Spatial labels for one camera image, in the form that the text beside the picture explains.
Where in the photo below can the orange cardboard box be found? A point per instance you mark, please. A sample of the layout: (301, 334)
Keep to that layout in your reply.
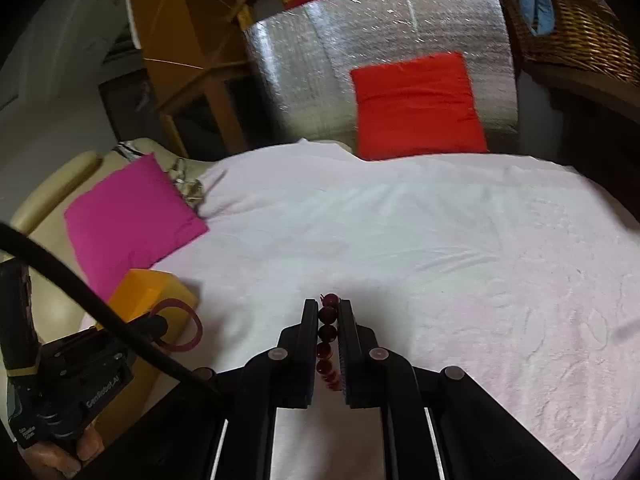
(145, 285)

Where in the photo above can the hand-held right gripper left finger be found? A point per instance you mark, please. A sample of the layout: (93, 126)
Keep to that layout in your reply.
(312, 332)

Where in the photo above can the wicker basket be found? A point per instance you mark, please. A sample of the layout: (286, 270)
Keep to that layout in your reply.
(585, 35)

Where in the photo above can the beige leather sofa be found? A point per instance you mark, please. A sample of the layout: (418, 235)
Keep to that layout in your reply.
(50, 205)

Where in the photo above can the patterned grey cloth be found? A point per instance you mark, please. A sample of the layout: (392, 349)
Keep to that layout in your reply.
(187, 187)

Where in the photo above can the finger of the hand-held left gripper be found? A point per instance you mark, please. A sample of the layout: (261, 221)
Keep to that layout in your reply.
(150, 330)

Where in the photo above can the wooden stand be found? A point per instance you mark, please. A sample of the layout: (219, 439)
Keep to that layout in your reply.
(175, 20)

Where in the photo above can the red pillow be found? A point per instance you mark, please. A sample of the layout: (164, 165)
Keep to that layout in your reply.
(415, 105)

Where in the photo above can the person's left hand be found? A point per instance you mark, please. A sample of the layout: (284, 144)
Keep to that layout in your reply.
(55, 462)

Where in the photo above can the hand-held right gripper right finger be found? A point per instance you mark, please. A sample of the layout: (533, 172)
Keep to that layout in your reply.
(345, 332)

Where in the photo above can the magenta pillow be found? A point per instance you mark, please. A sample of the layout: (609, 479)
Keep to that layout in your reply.
(130, 215)

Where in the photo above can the silver foil insulation panel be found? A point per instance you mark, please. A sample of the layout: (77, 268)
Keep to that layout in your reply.
(300, 70)

